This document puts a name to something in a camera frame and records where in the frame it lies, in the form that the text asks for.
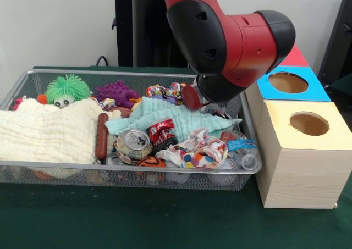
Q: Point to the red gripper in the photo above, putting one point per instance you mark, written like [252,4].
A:
[191,98]

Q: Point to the mint green cloth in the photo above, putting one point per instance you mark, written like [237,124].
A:
[189,119]

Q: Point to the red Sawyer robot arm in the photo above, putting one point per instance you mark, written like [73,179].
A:
[233,43]

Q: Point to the wooden box with three holes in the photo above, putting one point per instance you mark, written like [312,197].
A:
[299,172]

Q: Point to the shallow mesh bin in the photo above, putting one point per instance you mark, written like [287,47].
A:
[68,177]

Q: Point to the crushed red cola can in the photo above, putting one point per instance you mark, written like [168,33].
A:
[160,130]

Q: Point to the crumpled colourful dotted paper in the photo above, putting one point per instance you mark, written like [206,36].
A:
[200,152]

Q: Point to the brown toy football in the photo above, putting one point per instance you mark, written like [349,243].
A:
[121,112]

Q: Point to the crushed beige drink can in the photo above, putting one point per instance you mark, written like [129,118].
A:
[134,147]

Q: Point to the purple spiky toy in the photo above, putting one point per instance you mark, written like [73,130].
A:
[115,93]

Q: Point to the orange tiger-striped ball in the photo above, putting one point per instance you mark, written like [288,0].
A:
[150,162]

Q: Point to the brown toy hot dog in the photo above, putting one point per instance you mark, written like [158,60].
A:
[101,139]

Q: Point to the small silver can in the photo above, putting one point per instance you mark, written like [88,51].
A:
[113,159]

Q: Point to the green spiky puffer toy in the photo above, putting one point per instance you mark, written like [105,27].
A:
[67,89]

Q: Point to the cream knitted cloth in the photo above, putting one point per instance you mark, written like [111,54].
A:
[46,133]

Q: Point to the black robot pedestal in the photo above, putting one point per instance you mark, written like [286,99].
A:
[145,34]

